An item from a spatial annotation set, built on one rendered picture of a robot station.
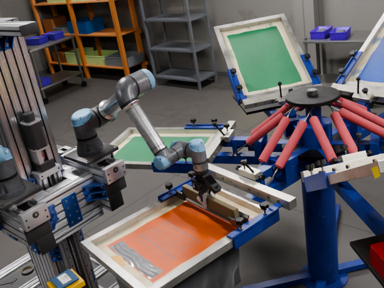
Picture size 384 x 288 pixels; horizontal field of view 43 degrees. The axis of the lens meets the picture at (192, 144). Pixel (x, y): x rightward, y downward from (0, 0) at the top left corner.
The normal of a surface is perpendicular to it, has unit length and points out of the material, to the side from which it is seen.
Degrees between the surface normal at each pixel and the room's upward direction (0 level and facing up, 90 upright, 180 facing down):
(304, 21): 90
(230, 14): 90
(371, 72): 32
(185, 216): 0
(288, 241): 0
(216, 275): 95
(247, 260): 0
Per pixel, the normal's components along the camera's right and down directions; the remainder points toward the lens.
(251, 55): -0.05, -0.56
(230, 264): 0.70, 0.29
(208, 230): -0.16, -0.90
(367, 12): -0.66, 0.40
